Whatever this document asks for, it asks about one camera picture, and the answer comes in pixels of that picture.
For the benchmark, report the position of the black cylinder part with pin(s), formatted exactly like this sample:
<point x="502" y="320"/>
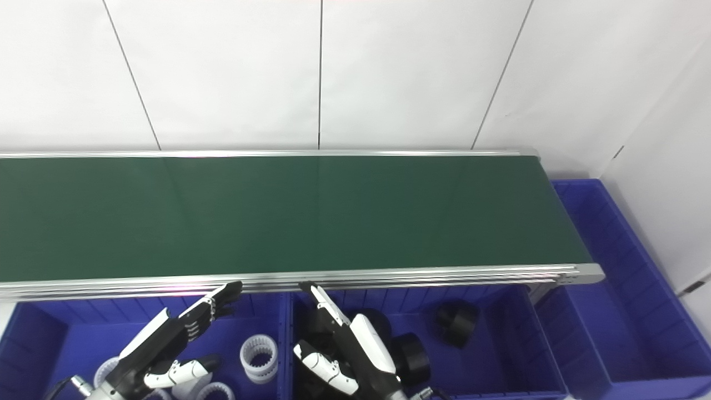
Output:
<point x="412" y="358"/>

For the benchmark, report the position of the blue bin with white parts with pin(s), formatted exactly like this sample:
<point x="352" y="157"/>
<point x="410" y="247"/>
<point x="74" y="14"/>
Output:
<point x="44" y="344"/>

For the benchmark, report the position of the white solid cylinder part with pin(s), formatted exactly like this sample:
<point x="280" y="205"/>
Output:
<point x="191" y="386"/>

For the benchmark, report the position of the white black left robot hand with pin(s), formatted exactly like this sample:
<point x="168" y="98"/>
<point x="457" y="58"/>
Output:
<point x="155" y="344"/>

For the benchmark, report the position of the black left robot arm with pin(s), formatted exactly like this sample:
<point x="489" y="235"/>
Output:
<point x="105" y="394"/>

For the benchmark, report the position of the grey conveyor support leg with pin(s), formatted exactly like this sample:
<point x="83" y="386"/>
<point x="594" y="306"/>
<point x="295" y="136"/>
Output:
<point x="541" y="291"/>

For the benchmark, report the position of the white plastic part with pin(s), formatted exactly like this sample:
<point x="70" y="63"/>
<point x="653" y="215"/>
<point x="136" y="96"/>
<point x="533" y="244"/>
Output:
<point x="103" y="368"/>

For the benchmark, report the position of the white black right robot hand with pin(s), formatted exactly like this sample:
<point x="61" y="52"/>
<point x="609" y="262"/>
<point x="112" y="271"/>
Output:
<point x="369" y="344"/>

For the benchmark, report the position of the green conveyor belt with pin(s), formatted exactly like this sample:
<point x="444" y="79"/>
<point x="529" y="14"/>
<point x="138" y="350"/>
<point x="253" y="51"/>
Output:
<point x="311" y="216"/>

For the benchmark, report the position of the blue bin with black parts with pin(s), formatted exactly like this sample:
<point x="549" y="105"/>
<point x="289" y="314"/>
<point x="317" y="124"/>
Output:
<point x="489" y="366"/>

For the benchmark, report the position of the empty blue bin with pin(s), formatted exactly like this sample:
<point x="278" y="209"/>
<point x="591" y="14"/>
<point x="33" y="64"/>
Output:
<point x="622" y="322"/>

